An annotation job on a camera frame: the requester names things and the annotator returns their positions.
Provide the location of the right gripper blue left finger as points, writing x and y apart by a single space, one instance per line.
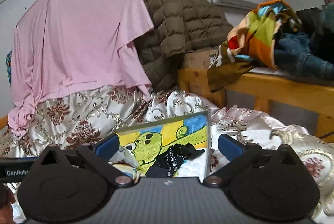
107 147

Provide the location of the grey fabric garment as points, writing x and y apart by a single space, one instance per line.
124 156

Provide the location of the wooden bed frame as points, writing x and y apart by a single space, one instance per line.
89 115

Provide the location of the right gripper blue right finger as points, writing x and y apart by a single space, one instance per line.
229 147

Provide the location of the dark green black jacket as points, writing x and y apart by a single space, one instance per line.
318 25

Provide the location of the dark navy printed sock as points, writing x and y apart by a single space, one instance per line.
167 163

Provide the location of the colourful left wall sticker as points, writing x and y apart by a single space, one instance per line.
8 65

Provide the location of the blue denim jeans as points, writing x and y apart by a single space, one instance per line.
293 55

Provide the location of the brown printed garment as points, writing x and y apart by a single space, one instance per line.
225 69

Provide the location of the brown quilted jacket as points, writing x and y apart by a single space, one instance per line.
179 26

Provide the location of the cardboard box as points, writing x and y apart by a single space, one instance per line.
199 59

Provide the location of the floral satin bed cover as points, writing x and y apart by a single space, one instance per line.
316 154

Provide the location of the colourful patchwork blanket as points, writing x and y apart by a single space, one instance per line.
255 35

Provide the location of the person's left hand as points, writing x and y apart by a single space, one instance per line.
7 200

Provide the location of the pink hanging cloth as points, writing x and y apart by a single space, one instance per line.
66 46

